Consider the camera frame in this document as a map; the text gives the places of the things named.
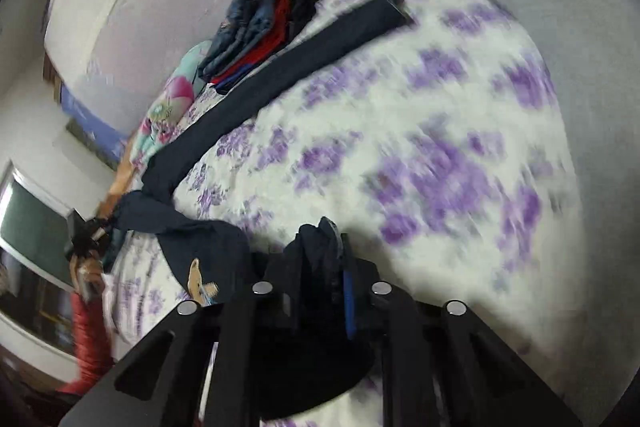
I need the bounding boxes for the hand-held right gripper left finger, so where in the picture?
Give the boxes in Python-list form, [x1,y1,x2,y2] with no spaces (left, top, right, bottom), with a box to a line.
[59,252,303,427]

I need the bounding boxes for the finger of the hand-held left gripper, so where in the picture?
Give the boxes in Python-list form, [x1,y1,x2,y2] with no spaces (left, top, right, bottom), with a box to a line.
[90,216,120,239]

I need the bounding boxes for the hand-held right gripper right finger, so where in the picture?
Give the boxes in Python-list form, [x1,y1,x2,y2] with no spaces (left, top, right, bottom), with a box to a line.
[340,232,585,427]

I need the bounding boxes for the navy pants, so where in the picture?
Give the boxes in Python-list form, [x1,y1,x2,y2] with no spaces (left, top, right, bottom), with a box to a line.
[107,0,416,420]

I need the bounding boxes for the person's left hand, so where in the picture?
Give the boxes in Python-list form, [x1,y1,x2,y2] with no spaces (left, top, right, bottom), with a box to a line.
[70,253,107,304]

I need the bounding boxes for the orange brown cloth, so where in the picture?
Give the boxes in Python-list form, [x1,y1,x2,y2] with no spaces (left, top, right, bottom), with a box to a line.
[96,141,151,214]

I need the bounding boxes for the dark framed window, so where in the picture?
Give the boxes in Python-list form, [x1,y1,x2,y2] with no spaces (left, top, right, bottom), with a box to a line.
[0,159,77,358]

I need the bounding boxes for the blue patterned cloth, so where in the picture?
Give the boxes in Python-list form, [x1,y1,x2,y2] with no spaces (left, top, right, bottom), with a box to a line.
[59,84,129,168]

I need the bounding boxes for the folded teal floral blanket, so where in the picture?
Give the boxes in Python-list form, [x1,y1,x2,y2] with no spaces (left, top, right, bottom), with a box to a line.
[127,39,214,168]

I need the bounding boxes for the purple floral bed sheet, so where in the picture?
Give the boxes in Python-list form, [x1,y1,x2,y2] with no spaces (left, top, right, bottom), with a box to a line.
[100,0,587,427]

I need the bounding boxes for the white embossed headboard cover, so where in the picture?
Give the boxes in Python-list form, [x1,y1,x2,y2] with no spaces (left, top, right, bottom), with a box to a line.
[44,0,351,122]

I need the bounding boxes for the folded blue jeans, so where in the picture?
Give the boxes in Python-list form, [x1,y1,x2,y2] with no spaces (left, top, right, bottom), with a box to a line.
[197,0,277,82]

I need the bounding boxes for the folded red garment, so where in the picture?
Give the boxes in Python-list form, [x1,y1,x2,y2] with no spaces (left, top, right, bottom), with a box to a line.
[210,0,295,88]

